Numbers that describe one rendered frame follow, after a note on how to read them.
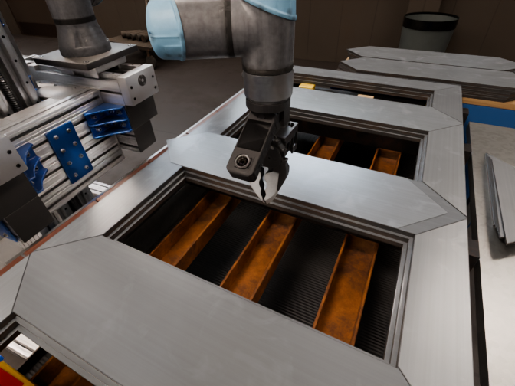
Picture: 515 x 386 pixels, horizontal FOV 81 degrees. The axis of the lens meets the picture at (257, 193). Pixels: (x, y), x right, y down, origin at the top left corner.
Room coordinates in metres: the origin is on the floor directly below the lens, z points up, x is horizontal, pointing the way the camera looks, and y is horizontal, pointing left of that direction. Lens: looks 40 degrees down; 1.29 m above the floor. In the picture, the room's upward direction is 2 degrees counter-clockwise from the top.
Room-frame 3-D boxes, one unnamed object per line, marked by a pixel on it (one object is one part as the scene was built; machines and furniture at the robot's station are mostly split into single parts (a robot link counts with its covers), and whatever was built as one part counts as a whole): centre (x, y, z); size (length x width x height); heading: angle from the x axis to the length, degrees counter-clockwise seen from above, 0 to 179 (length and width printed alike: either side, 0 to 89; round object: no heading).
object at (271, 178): (0.45, -0.04, 0.94); 0.06 x 0.03 x 0.09; 152
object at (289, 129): (0.46, -0.03, 1.05); 0.09 x 0.08 x 0.12; 152
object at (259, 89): (0.46, -0.02, 1.13); 0.08 x 0.08 x 0.05
